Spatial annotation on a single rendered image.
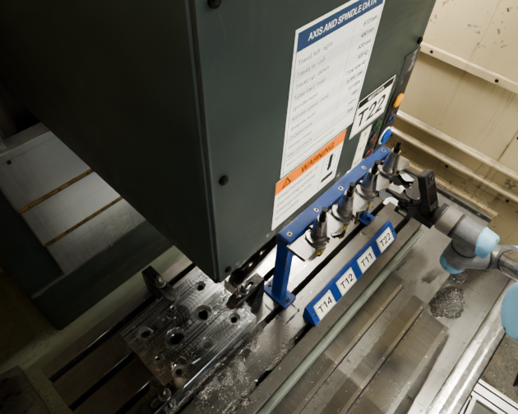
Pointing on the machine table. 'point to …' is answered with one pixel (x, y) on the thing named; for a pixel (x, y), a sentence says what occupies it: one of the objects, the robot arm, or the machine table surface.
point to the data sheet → (327, 77)
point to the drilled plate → (226, 338)
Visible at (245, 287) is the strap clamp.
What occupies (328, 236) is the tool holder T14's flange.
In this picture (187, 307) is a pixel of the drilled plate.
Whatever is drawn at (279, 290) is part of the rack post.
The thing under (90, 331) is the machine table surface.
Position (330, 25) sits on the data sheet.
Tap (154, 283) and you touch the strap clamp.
